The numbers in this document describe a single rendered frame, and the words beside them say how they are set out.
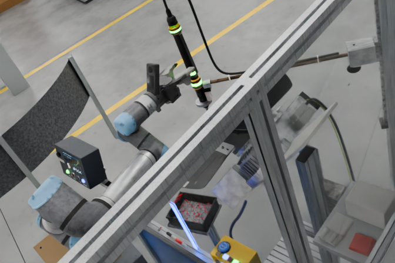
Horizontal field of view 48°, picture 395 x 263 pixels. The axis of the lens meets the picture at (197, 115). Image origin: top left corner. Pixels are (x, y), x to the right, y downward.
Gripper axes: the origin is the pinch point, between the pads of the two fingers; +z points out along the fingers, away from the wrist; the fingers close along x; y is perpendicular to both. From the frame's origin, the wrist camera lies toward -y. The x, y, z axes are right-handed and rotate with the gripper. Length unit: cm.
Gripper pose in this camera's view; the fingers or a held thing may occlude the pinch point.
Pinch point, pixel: (183, 64)
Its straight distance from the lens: 169.2
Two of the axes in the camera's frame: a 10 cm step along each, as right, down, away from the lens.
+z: 6.2, -6.3, 4.6
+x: 7.2, 2.3, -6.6
